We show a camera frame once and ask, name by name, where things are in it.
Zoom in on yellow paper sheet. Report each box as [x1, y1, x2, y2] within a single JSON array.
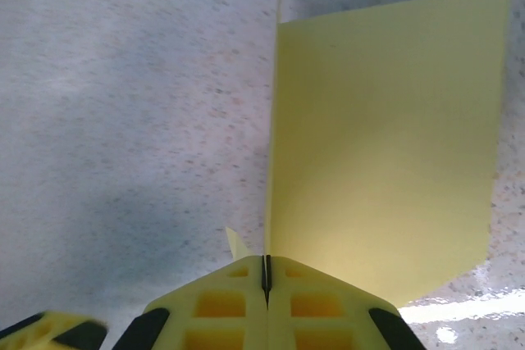
[[224, 0, 512, 310]]

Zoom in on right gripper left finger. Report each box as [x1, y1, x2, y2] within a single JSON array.
[[110, 254, 268, 350]]

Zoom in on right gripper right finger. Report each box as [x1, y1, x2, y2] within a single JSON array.
[[265, 254, 427, 350]]

